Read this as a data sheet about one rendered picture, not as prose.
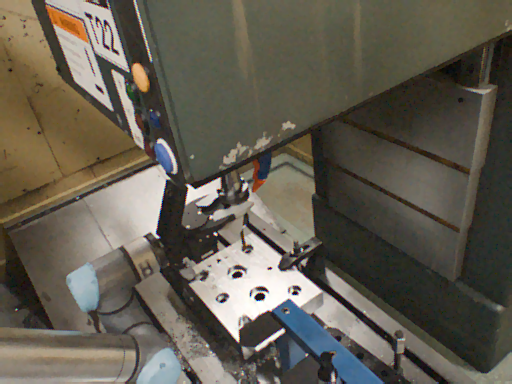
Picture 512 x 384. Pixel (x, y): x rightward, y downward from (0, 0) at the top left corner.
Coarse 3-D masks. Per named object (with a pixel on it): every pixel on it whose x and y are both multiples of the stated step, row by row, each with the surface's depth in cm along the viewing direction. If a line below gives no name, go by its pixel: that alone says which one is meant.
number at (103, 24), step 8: (96, 16) 43; (104, 16) 41; (96, 24) 45; (104, 24) 42; (104, 32) 44; (112, 32) 42; (104, 40) 45; (112, 40) 43; (104, 48) 46; (112, 48) 44; (112, 56) 45; (120, 56) 43
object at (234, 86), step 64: (192, 0) 36; (256, 0) 39; (320, 0) 43; (384, 0) 48; (448, 0) 54; (64, 64) 68; (192, 64) 38; (256, 64) 42; (320, 64) 47; (384, 64) 52; (448, 64) 60; (128, 128) 53; (192, 128) 41; (256, 128) 45
